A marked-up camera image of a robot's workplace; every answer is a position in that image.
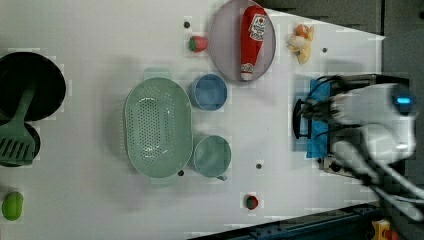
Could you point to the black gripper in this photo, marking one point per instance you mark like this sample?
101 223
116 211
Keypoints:
318 110

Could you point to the silver toaster oven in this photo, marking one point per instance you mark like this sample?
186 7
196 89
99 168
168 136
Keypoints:
372 126

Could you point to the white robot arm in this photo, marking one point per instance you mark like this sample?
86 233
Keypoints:
399 193

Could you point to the yellow peeled banana toy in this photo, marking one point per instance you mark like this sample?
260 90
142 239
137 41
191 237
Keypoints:
300 43

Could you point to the red ketchup bottle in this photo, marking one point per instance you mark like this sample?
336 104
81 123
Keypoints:
252 33

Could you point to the blue cup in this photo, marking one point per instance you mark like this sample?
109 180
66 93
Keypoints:
208 92

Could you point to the small red toy tomato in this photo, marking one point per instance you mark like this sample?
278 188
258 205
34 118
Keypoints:
252 202

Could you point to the grey round plate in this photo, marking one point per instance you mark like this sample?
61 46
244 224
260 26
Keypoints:
225 41

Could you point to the yellow orange object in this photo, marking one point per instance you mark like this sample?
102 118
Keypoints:
383 231

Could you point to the red toy strawberry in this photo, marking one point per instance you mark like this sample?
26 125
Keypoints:
198 44

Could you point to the green oval colander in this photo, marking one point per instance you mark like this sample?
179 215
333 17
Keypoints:
158 125

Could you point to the black frying pan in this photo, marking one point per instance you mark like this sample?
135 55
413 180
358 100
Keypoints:
20 71

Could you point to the green slotted spatula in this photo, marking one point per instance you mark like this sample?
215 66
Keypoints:
15 129

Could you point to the green toy fruit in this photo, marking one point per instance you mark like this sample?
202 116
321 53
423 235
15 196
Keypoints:
12 206

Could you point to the blue metal frame rail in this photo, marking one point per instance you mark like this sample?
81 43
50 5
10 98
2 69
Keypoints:
350 223

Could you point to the green cup with handle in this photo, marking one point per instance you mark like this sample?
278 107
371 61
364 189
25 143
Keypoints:
212 157

